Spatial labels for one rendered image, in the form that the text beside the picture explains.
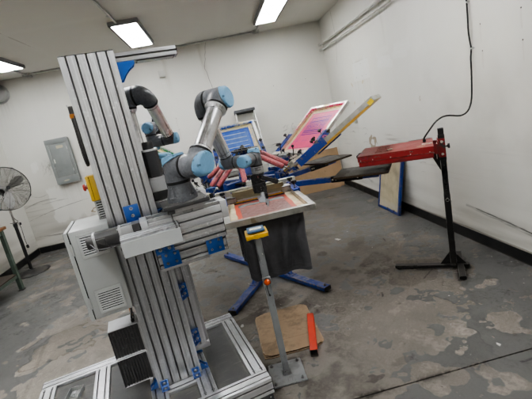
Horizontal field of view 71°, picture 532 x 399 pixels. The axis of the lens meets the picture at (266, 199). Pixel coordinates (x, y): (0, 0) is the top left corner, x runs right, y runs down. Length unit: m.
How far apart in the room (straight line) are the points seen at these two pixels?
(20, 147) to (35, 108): 0.73
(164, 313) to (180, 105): 5.20
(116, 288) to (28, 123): 5.79
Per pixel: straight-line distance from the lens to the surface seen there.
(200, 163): 1.75
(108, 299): 2.12
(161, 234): 1.76
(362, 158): 3.16
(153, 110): 2.45
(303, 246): 2.53
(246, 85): 7.03
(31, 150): 7.66
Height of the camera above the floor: 1.58
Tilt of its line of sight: 12 degrees down
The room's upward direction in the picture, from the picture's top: 12 degrees counter-clockwise
